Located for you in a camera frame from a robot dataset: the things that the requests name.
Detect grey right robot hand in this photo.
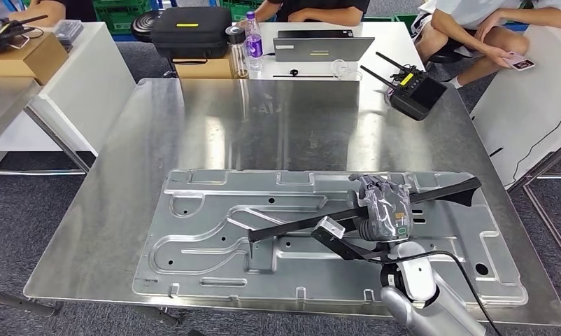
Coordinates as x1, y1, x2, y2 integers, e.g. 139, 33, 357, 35
347, 172, 415, 243

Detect black plastic plate part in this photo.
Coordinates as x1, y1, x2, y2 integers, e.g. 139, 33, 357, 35
248, 176, 483, 244

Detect pink smartphone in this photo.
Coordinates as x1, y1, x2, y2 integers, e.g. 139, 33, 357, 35
502, 52, 537, 71

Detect steel workbench table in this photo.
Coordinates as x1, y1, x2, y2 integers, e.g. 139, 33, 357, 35
23, 76, 561, 328

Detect stamped sheet metal panel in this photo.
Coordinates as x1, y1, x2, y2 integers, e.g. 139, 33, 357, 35
132, 167, 530, 309

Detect black remote controller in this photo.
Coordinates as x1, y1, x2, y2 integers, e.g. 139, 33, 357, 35
360, 50, 448, 123
0, 13, 50, 57

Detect black stool seat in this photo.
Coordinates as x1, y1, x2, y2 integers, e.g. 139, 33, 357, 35
428, 43, 467, 65

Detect grey laptop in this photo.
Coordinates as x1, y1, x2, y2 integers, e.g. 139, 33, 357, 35
272, 29, 376, 64

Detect purple label water bottle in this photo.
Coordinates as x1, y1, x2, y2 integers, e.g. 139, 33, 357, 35
244, 11, 265, 71

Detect clear glass bottle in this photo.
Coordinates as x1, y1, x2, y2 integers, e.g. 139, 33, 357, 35
225, 25, 250, 79

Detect cardboard box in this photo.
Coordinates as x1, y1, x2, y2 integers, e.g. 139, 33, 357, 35
0, 31, 70, 86
173, 50, 249, 80

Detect green plastic crate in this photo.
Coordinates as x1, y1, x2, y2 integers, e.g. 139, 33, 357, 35
92, 0, 152, 34
218, 0, 256, 23

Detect black carrying case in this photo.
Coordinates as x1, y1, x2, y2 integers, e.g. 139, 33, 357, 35
150, 6, 234, 60

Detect black round disc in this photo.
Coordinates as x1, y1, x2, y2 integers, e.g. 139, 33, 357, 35
131, 10, 163, 43

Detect clear plastic box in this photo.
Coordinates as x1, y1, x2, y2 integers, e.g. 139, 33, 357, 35
53, 19, 85, 46

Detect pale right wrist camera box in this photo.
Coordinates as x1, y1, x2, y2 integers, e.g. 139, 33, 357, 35
313, 218, 346, 239

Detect white coiled cable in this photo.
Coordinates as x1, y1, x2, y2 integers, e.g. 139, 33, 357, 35
331, 59, 362, 81

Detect steel frame table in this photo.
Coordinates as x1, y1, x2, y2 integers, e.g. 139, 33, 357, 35
507, 136, 561, 274
0, 76, 92, 319

